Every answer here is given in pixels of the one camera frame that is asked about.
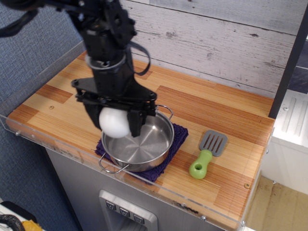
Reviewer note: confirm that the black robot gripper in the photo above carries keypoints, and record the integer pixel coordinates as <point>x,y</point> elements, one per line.
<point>116,88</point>

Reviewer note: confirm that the white toy mushroom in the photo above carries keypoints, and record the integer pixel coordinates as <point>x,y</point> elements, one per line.
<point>114,122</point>

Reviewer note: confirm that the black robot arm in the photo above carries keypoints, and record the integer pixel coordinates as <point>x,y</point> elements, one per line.
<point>107,32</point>

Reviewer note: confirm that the stainless steel pot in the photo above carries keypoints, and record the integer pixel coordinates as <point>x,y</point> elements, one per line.
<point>144,152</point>

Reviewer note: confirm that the purple cloth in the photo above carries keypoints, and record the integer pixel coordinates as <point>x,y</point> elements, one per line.
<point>181,134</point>

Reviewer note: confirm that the clear acrylic guard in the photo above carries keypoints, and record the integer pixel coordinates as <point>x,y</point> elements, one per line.
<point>53,117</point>

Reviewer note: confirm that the grey toy fridge cabinet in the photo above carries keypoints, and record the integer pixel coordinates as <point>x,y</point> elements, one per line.
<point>180,202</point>

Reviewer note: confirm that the silver dispenser panel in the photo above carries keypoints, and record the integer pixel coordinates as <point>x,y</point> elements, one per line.
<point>122,215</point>

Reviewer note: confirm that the green grey toy spatula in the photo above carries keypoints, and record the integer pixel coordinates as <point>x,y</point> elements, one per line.
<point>212,144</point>

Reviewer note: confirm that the black yellow object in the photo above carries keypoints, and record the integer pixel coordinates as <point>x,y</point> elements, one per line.
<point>15,218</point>

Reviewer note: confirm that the white side cabinet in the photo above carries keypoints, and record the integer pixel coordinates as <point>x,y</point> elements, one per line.
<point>286,157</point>

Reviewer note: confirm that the dark right post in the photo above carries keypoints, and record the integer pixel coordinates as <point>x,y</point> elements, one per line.
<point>290,66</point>

